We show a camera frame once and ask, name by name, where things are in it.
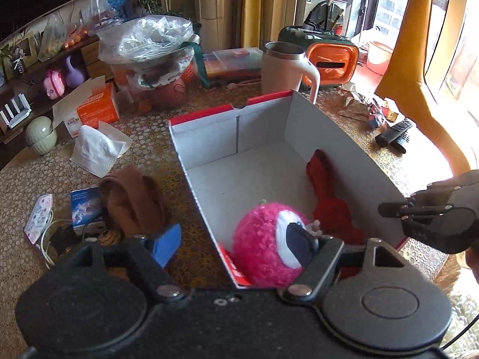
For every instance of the pink fluffy plush toy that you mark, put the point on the pink fluffy plush toy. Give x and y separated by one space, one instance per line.
259 244

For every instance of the right hand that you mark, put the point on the right hand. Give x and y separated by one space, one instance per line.
472 260

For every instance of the black remote control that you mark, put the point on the black remote control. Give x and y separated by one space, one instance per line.
393 132
400 144

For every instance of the yellow chair back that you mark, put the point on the yellow chair back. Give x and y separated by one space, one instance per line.
410 82

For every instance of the small blue pink toy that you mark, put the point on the small blue pink toy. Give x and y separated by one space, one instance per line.
376 118

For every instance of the snack wrapper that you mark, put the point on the snack wrapper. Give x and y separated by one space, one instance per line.
355 106

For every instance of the colourful clear organizer box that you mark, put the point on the colourful clear organizer box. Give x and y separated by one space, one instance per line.
228 65

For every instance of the pink toy case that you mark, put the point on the pink toy case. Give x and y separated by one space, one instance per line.
54 84

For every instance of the washing machine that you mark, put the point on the washing machine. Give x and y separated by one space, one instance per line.
321 14

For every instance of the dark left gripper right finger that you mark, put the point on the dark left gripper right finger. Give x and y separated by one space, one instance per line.
301 243

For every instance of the patterned face mask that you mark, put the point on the patterned face mask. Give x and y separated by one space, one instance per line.
41 216

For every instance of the wooden sideboard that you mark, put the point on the wooden sideboard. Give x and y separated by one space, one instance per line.
84 57

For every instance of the plastic bag of oranges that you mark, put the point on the plastic bag of oranges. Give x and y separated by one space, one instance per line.
58 36

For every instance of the red and white cardboard box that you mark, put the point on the red and white cardboard box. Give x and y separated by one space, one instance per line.
235 158

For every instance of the white insulated mug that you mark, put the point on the white insulated mug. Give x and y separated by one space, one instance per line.
283 66

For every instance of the small yellow box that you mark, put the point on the small yellow box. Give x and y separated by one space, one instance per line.
391 116

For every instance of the picture frame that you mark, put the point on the picture frame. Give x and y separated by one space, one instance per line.
22 47

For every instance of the red cloth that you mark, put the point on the red cloth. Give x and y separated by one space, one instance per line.
331 215

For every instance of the clear plastic bag bundle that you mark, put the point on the clear plastic bag bundle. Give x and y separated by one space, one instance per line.
143 39

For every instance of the orange green tissue holder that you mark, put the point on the orange green tissue holder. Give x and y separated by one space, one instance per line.
334 56

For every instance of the green ceramic jar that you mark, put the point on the green ceramic jar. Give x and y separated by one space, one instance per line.
41 136

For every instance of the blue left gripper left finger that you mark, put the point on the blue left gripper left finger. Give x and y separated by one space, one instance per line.
163 246

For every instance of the white crumpled tissue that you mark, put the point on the white crumpled tissue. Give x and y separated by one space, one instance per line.
97 150

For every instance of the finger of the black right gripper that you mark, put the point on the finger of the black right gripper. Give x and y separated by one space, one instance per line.
398 210

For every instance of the blue tissue pack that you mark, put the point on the blue tissue pack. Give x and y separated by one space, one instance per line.
87 212

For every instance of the basketball in container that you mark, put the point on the basketball in container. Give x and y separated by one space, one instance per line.
170 96

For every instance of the orange tissue box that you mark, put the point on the orange tissue box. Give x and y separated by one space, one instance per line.
93 101

